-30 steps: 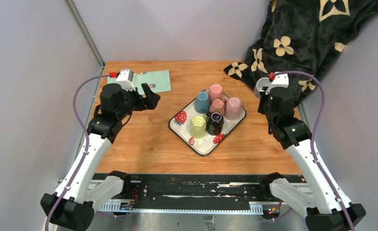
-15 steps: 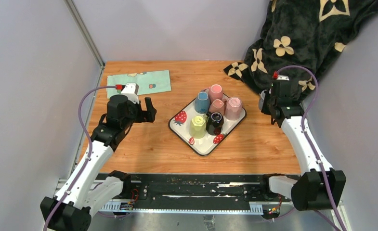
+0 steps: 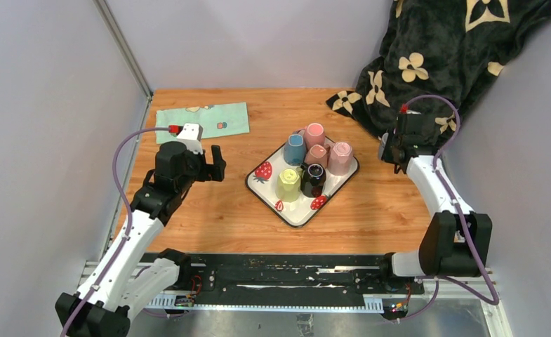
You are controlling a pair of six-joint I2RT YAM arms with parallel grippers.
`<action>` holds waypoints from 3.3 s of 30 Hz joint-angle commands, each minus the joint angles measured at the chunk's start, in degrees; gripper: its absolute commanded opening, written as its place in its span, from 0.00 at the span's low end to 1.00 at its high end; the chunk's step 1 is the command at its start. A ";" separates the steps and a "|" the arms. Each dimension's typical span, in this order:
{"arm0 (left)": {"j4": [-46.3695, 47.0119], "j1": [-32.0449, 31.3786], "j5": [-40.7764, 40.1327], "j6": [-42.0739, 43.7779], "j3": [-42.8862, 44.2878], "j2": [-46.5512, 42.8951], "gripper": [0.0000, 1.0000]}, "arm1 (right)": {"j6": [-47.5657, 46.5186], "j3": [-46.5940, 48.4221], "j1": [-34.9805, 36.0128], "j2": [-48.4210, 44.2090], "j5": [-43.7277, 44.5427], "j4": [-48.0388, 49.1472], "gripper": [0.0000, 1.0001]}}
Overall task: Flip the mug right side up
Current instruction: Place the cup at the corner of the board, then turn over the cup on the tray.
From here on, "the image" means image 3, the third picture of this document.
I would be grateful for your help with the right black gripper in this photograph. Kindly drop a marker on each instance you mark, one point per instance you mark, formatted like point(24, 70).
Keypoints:
point(387, 156)

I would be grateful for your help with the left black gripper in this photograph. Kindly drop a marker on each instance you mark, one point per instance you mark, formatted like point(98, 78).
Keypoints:
point(210, 167)

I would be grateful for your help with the yellow-green faceted mug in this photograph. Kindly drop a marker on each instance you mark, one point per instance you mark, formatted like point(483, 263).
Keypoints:
point(288, 184)

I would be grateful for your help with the grey-blue small mug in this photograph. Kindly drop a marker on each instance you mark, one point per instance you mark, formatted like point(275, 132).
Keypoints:
point(382, 145)

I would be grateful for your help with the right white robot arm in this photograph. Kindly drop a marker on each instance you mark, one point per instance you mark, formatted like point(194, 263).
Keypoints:
point(457, 239)

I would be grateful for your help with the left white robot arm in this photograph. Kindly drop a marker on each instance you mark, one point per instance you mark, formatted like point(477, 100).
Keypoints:
point(110, 299)

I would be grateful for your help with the light pink faceted mug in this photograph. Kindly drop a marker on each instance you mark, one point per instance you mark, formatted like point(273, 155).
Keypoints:
point(340, 158)

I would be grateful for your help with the blue dotted mug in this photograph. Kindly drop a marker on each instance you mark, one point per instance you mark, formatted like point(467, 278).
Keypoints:
point(295, 150)

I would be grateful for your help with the black glossy mug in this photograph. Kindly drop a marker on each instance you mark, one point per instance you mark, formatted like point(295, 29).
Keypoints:
point(313, 180)

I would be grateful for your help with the dusty pink faceted mug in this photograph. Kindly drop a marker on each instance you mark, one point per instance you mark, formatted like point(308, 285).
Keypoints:
point(317, 154)

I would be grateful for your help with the pink tall mug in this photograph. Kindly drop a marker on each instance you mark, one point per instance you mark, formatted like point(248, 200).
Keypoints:
point(314, 134)

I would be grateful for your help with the strawberry print white tray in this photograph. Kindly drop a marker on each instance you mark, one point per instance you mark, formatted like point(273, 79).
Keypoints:
point(262, 182)

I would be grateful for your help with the mint green printed cloth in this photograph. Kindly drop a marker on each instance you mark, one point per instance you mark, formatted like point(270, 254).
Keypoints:
point(216, 120)

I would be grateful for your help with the black floral plush blanket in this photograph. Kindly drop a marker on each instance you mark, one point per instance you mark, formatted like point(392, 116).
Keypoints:
point(439, 58)

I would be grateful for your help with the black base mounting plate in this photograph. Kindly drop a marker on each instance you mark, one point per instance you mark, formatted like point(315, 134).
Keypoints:
point(290, 281)

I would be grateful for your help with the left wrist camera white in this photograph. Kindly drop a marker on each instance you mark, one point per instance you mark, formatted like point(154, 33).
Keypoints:
point(190, 135)

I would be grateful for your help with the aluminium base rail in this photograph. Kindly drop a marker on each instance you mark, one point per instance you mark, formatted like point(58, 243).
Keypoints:
point(391, 309)

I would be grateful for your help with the aluminium frame post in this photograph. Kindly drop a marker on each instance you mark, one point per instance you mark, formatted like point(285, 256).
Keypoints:
point(120, 40)

